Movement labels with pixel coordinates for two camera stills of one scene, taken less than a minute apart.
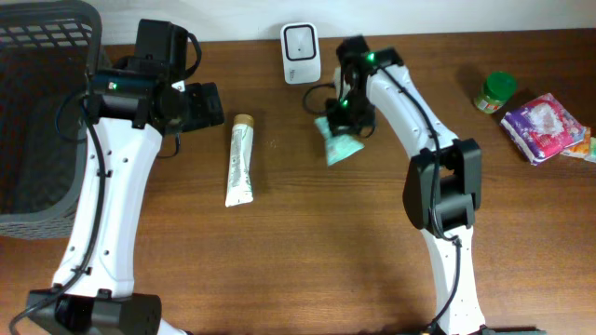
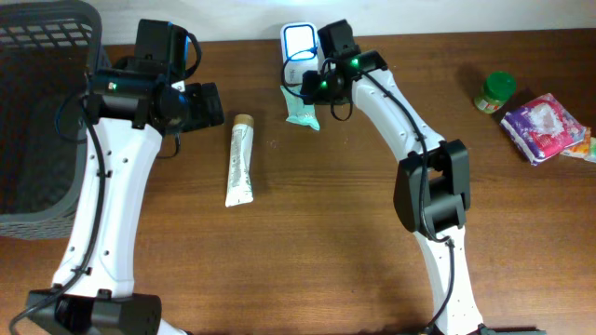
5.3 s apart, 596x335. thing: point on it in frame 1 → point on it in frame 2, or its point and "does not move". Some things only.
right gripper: (349, 122) → (310, 94)
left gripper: (198, 118) does not move
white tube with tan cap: (240, 183) does not move
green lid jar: (497, 88) does not move
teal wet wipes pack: (338, 146) → (299, 113)
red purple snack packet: (542, 128) does not move
